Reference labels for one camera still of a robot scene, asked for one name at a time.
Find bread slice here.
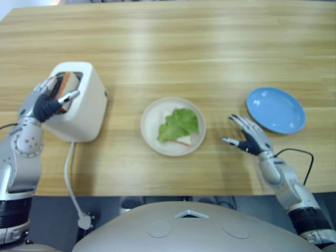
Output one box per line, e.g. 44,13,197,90
54,71,81,114
163,110,194,146

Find green lettuce leaf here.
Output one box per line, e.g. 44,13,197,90
156,108,199,143

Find white cord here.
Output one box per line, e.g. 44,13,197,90
64,141,93,229

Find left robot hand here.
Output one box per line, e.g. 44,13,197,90
18,74,81,123

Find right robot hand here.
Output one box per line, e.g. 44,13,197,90
221,113,274,157

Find cream toaster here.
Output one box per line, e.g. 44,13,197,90
41,61,109,143

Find robot body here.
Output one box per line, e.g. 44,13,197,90
71,201,323,252

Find blue plate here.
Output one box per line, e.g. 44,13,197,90
246,87,307,135

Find cream plate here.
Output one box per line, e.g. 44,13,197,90
140,96,207,158

